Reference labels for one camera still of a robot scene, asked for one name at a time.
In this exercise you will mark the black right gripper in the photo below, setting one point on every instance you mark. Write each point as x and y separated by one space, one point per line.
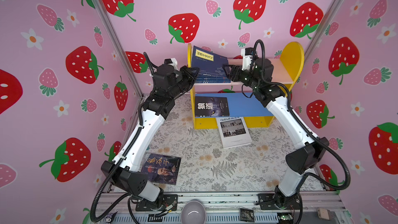
236 70

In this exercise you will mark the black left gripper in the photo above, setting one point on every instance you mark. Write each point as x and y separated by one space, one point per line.
183 74

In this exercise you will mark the blue book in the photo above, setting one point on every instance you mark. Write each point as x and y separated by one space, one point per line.
211 78

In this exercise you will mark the navy book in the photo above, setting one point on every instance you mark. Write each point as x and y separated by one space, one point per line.
207 61

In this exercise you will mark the black wolf cover book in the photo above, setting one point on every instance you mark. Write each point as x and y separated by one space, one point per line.
206 106

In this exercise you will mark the white photo cover book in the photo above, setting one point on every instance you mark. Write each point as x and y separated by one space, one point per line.
233 132

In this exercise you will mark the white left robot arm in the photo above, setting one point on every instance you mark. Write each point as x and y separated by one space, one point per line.
124 170

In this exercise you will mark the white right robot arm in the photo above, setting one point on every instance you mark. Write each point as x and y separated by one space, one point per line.
275 97

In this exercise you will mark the yellow wooden bookshelf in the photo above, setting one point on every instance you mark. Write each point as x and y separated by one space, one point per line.
287 69

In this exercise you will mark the dark portrait cover book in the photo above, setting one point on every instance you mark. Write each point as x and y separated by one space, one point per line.
162 169

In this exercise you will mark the grey bowl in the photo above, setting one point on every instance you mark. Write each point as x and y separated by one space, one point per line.
193 213

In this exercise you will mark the small black circuit board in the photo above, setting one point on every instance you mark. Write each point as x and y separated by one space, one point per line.
246 215

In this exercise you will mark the black cartoon figurine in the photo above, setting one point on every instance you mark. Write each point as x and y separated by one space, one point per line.
110 218

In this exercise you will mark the beige small box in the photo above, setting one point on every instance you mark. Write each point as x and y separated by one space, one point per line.
324 214

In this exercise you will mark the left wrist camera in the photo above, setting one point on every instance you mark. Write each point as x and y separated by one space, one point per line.
172 61

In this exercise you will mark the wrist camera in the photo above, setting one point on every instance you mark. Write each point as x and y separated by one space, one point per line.
172 61
248 58

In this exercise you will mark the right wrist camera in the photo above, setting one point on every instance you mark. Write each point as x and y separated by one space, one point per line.
248 58

